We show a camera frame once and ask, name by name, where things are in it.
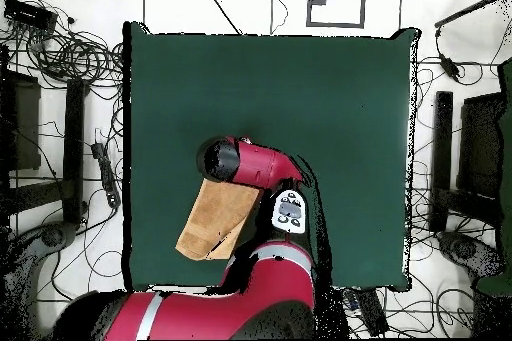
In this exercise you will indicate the dark green table cloth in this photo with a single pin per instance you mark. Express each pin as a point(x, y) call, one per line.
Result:
point(320, 97)

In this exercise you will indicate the tan terry towel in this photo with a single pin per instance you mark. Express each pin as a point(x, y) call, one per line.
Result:
point(216, 213)

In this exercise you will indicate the black stand frame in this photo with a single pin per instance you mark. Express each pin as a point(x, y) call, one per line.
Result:
point(443, 149)
point(74, 149)

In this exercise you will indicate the black power adapter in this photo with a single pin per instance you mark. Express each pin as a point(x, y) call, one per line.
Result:
point(450, 68)

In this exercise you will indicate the black pole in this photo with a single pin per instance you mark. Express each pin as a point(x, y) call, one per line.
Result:
point(464, 12)

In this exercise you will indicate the black oblong box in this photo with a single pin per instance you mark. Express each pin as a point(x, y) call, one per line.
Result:
point(372, 311)

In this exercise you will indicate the black tripod base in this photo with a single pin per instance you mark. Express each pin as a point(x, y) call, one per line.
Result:
point(54, 236)
point(466, 251)

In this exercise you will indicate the black power strip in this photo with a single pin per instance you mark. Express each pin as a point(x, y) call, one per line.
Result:
point(107, 177)

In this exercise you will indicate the black flat panel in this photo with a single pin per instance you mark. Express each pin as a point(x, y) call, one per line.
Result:
point(24, 125)
point(480, 145)

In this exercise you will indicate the black electronics box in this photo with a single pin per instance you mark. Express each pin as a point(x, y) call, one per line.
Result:
point(30, 15)

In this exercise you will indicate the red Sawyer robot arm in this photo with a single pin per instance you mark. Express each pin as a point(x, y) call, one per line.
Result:
point(260, 165)

